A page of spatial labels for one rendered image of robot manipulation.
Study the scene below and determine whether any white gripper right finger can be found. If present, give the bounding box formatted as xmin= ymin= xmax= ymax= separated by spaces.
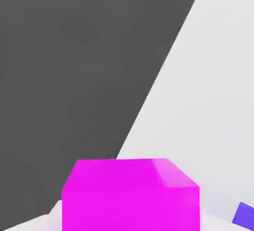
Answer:
xmin=199 ymin=212 xmax=254 ymax=231

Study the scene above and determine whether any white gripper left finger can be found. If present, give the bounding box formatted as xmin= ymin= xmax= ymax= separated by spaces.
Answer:
xmin=3 ymin=200 xmax=63 ymax=231

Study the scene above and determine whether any small magenta cube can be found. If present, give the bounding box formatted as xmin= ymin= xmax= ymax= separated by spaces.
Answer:
xmin=61 ymin=157 xmax=200 ymax=231

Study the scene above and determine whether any small purple cube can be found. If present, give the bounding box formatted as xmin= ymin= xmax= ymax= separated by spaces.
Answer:
xmin=231 ymin=201 xmax=254 ymax=231

